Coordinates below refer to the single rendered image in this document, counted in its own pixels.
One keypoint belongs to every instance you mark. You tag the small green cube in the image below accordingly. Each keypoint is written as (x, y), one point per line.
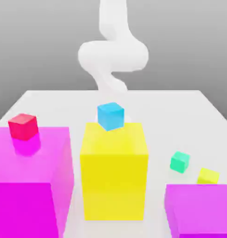
(179, 162)

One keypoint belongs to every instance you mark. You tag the small blue cube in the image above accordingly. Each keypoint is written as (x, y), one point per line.
(111, 116)

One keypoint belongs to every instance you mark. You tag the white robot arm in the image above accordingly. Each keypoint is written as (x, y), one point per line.
(113, 55)

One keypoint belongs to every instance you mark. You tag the large yellow box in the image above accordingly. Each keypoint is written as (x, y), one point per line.
(114, 171)

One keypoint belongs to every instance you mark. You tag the small red cube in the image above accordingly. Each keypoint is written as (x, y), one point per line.
(23, 127)

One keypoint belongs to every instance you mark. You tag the large magenta box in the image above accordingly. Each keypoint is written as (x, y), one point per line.
(29, 182)

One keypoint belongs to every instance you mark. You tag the large purple box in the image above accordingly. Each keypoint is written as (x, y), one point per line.
(200, 210)

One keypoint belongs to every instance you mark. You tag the small yellow cube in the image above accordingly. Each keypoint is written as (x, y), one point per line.
(208, 176)

